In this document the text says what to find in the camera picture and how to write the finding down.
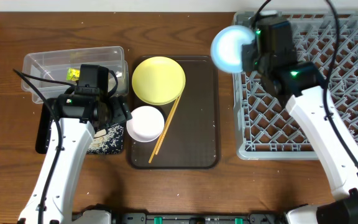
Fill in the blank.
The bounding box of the pile of rice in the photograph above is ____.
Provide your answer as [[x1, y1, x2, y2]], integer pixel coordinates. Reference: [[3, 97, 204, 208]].
[[86, 125, 125, 154]]

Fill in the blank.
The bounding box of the light blue bowl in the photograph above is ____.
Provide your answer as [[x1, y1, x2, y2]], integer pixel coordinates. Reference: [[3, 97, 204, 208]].
[[211, 25, 255, 73]]

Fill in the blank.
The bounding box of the white pink bowl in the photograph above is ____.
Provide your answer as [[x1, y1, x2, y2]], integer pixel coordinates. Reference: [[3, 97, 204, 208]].
[[126, 106, 165, 142]]

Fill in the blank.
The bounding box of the green orange snack wrapper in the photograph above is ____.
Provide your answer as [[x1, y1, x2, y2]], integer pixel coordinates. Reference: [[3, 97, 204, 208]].
[[66, 68, 80, 82]]

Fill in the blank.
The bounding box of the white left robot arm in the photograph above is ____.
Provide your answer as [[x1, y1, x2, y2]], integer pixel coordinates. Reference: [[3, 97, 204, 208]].
[[18, 94, 132, 224]]

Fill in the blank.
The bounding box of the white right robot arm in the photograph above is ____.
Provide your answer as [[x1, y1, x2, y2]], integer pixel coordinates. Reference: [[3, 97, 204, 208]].
[[241, 40, 358, 223]]

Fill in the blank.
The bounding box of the grey dishwasher rack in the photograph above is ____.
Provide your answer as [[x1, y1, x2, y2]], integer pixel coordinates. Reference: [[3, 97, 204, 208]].
[[233, 11, 358, 160]]

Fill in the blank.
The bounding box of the black plastic tray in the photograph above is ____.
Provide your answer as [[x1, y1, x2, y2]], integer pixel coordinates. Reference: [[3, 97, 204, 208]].
[[35, 106, 126, 154]]

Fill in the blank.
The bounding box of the yellow plate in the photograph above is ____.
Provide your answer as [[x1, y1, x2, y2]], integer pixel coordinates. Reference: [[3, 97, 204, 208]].
[[132, 56, 186, 105]]

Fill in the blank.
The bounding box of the clear plastic bin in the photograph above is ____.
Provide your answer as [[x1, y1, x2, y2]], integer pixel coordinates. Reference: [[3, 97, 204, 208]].
[[22, 46, 129, 96]]

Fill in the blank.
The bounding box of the brown serving tray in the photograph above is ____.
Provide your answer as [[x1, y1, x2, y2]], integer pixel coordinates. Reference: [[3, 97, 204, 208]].
[[127, 55, 221, 170]]

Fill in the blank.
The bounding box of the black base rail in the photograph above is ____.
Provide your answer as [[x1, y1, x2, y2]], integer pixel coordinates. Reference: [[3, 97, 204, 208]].
[[73, 212, 288, 224]]

